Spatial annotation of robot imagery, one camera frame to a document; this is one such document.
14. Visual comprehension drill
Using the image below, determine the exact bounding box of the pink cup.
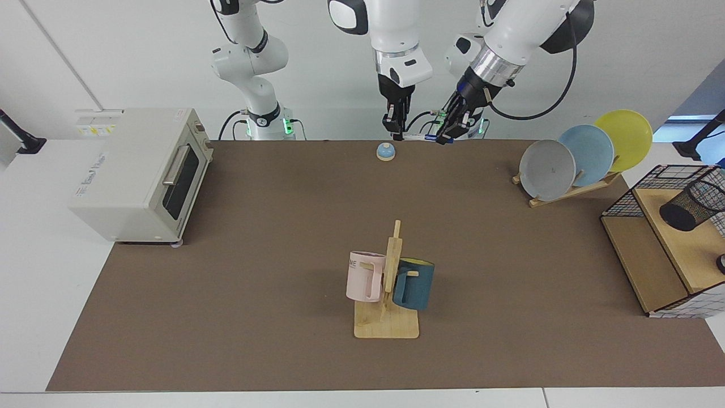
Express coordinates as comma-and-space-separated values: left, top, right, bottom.
346, 250, 387, 303

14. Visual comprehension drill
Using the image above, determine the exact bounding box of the light blue plate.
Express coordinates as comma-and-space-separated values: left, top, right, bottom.
558, 124, 615, 188

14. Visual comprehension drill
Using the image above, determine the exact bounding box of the dark teal cup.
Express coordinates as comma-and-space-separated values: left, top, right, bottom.
392, 258, 436, 312

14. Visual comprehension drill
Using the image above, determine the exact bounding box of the black camera stand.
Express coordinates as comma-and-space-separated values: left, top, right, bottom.
673, 109, 725, 162
0, 108, 47, 155

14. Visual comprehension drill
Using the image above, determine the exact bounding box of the pale toaster oven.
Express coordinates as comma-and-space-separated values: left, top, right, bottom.
68, 107, 215, 248

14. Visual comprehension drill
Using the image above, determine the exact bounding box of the brown table cloth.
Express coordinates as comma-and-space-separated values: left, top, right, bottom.
45, 139, 725, 393

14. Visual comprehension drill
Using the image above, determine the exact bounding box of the wire basket with wooden floor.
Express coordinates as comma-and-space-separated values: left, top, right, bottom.
600, 164, 725, 319

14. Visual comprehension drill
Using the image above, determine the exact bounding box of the black base cable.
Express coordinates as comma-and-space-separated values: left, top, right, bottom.
218, 109, 250, 141
407, 110, 440, 137

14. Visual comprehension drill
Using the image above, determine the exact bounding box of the wooden cup stand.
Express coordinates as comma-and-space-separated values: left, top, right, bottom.
354, 220, 420, 339

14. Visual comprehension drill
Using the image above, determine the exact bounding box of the arm dark cable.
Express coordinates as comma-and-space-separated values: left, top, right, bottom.
489, 10, 579, 121

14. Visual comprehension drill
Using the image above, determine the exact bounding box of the yellow plate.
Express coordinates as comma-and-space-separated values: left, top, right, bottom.
593, 109, 654, 173

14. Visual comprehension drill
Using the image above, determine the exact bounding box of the grey plate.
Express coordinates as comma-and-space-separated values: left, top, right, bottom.
519, 139, 577, 202

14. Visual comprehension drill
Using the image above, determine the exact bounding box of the black mesh pen holder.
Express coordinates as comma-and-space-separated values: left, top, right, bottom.
659, 180, 725, 232

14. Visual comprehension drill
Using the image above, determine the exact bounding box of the blue and white marker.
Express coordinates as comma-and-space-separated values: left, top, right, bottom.
403, 132, 454, 144

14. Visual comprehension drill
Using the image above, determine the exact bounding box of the wooden plate rack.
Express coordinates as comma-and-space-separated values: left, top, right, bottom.
511, 170, 622, 209

